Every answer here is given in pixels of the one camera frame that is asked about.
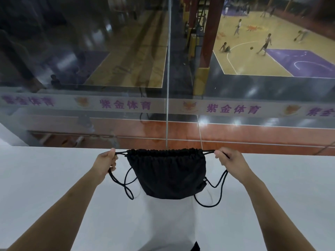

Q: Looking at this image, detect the person's right hand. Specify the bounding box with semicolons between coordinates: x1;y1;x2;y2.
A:
214;147;252;185

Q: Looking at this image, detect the person's right forearm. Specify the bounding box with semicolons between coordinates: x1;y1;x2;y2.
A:
239;172;323;251

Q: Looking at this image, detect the yellow pillar padding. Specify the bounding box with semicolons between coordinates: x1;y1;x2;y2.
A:
193;67;210;99

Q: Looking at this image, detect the person's left forearm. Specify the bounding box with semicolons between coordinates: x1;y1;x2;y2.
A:
5;168;108;251

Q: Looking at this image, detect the glass railing panel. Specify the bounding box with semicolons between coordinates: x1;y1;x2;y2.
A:
0;0;169;149
166;0;335;157

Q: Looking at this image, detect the person's white shirt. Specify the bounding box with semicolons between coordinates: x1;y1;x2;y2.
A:
137;178;197;251

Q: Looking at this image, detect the red steel pillar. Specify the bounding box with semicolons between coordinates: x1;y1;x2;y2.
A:
199;0;223;69

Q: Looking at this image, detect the person's left hand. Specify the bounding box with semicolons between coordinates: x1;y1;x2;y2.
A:
93;148;118;181

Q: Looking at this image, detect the frosted banner strip on glass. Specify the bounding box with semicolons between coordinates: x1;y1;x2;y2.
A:
0;92;335;119

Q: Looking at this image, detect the yellow padded post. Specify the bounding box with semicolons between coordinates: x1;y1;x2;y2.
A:
186;27;204;55

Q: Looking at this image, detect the black drawstring bag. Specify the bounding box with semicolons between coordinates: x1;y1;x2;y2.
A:
108;148;231;208

